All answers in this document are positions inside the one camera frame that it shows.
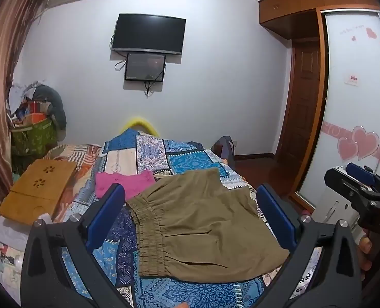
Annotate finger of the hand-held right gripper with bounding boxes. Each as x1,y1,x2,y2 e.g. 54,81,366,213
345,163,380,193
325,168,374,210

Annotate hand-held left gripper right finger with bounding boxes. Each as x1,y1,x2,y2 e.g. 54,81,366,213
257,184,361,308

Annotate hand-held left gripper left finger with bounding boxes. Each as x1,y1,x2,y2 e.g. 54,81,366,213
21,183,136,308

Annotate khaki pants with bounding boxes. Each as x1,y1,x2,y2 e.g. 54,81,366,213
126,167,290,281

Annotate pink pants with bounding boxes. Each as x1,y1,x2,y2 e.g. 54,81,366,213
95,171,157,201

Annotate person's right hand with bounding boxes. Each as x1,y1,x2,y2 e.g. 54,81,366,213
359,236,374,283

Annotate orange striped bed sheet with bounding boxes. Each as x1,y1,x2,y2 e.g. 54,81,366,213
45,144,101,187

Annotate wooden lap desk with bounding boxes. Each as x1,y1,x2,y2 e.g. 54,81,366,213
0,159,78,226

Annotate grey backpack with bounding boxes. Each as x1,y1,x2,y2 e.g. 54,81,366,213
211,136,235,167

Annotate brown wooden door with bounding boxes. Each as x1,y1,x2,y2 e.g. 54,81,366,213
275,37,322,167

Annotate patchwork blanket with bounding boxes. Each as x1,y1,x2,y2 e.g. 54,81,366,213
53,128,322,308

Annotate white crumpled cloth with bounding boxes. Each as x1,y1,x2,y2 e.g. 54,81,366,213
0,215,30,251

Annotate pile of clothes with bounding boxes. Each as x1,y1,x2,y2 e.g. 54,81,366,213
7,80,54,126

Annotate striped pink curtain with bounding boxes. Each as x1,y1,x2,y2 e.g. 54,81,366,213
0,0,49,215

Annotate wooden overhead cabinet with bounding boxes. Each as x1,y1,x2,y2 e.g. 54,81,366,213
259,0,380,41

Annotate small black wall screen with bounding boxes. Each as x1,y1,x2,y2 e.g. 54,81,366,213
124,53,167,82

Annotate black wall television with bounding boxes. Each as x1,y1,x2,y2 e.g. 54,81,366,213
111,13,187,55

